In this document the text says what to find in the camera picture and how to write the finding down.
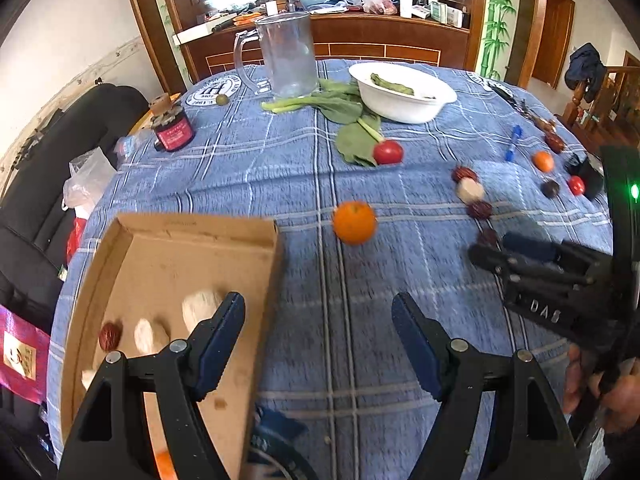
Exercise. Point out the white bowl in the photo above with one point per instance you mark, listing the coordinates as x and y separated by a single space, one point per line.
401 93

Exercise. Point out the medium beige yam chunk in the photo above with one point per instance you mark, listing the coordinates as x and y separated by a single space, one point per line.
150 336

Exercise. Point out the clear plastic bag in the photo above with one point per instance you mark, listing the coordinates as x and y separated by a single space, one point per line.
90 175

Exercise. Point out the dark jujube middle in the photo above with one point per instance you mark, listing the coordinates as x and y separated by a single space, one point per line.
479 210

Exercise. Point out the black leather sofa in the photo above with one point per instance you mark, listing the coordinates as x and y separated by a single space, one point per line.
34 232

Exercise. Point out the blue marker pen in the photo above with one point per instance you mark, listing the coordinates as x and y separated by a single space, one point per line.
516 135

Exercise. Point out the brown cardboard tray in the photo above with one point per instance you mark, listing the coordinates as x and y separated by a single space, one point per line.
144 267

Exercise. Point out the red plastic bag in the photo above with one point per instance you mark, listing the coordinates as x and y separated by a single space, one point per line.
75 237

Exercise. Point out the dark red jujube date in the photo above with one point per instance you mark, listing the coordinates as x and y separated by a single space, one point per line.
109 336

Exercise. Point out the large beige yam chunk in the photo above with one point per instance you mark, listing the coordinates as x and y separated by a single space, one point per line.
199 306

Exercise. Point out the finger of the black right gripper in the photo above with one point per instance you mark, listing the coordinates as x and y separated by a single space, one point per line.
567 255
506 265

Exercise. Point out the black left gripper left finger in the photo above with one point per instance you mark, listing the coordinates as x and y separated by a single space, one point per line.
110 437

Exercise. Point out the blue plaid tablecloth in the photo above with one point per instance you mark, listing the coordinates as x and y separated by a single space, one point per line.
338 398

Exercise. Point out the orange tangerine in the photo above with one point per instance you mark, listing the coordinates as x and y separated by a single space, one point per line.
164 466
354 222

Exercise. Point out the wooden stair railing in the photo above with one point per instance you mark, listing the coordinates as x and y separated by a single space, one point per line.
612 118

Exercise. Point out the dark purple mangosteen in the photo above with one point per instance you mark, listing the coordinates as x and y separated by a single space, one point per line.
550 189

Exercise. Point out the small green olive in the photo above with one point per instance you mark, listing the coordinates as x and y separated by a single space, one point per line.
222 100

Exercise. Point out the black cylindrical device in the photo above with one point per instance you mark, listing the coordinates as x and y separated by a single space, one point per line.
590 169

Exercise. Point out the wooden sideboard cabinet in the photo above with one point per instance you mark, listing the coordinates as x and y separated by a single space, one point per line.
350 35

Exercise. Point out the small far tangerine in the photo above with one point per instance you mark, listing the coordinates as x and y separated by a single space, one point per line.
543 161

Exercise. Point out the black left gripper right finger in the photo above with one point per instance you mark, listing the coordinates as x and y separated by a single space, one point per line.
528 436

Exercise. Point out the red label ink jar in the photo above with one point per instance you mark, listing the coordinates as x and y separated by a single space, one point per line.
170 123

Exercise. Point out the green leafy vegetable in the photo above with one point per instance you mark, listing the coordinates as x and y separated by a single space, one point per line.
340 102

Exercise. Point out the dark jacket on railing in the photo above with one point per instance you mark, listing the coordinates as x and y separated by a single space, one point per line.
586 66

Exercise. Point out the dark jujube upper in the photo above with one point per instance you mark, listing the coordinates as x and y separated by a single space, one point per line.
462 172

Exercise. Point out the magenta gift bag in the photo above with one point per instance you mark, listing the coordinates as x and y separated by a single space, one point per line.
24 357

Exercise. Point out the dark jujube near yam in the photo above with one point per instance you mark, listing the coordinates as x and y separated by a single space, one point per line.
488 237

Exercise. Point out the small red cherry tomato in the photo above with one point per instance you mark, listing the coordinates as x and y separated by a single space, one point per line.
388 152

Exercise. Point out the brown wooden door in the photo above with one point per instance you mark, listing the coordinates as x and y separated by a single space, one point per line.
555 40

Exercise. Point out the clear plastic pitcher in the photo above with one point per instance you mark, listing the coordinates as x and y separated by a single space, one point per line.
287 47

